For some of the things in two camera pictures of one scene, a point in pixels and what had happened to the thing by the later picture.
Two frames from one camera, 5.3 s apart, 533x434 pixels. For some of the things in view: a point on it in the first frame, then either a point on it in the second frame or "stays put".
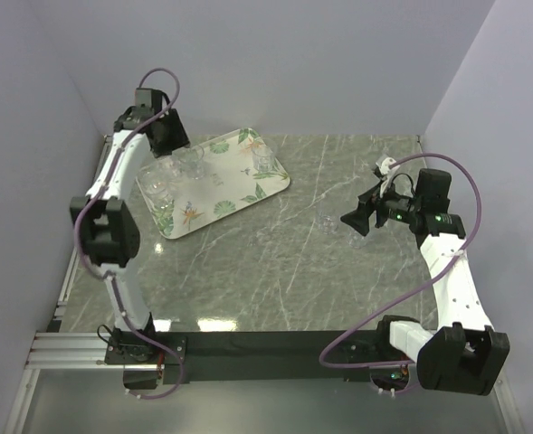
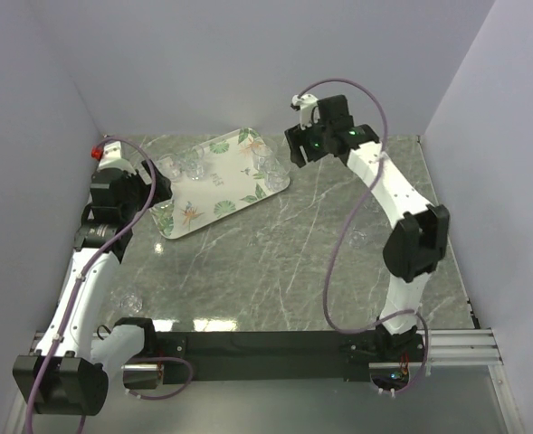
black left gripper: (179, 138) → (137, 180)
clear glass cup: (328, 224) → (276, 174)
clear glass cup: (169, 168) stays put
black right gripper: (358, 219) → (297, 137)
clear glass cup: (261, 158) stays put
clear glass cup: (192, 159) stays put
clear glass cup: (356, 240) stays put
